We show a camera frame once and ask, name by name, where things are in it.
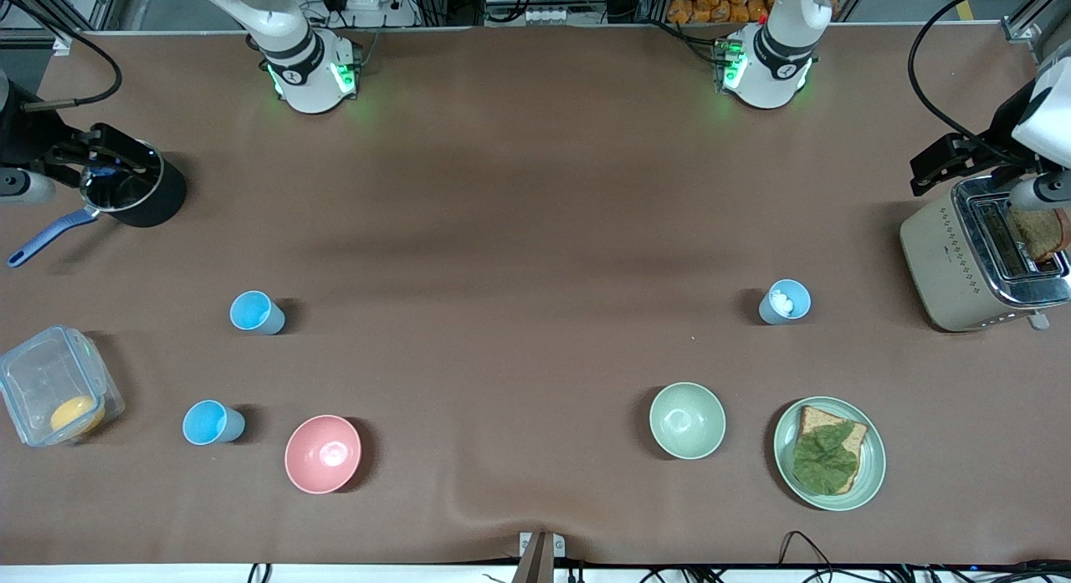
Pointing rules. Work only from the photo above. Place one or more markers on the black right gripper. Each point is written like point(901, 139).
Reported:
point(18, 138)

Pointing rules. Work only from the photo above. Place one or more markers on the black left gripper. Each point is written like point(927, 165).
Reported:
point(1001, 135)

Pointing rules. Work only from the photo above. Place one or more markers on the plain light blue cup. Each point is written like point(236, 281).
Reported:
point(251, 311)
point(206, 422)

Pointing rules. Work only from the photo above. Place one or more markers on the light blue cup with paper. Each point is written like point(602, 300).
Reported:
point(795, 297)

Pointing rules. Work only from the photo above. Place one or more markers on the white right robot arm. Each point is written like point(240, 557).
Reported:
point(305, 73)

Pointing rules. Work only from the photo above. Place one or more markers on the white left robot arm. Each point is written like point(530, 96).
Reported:
point(774, 64)

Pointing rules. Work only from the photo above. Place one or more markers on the small blue round object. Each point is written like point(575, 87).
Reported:
point(102, 174)

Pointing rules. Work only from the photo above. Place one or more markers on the brown toast slice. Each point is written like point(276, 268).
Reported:
point(1037, 232)

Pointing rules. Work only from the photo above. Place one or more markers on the beige and chrome toaster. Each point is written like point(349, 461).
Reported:
point(937, 265)

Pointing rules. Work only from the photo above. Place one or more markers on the crumpled white paper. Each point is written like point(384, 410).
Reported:
point(783, 301)

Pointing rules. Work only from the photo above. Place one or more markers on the clear plastic storage container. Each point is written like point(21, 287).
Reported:
point(33, 374)

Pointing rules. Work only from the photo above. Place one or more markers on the bag of orange snacks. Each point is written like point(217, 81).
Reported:
point(719, 2)

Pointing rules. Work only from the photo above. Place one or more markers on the brown bread slice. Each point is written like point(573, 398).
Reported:
point(816, 417)

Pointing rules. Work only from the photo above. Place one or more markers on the pale green plate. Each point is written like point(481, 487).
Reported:
point(870, 466)

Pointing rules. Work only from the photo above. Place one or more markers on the green lettuce leaf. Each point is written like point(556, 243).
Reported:
point(824, 457)

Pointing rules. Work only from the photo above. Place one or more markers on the pink bowl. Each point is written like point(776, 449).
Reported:
point(322, 453)

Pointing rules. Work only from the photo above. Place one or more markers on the pale green bowl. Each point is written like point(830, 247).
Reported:
point(687, 421)

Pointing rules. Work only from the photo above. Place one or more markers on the aluminium frame profile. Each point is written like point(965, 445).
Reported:
point(1033, 18)
point(50, 14)

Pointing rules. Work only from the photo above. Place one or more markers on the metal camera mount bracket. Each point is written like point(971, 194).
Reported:
point(540, 554)

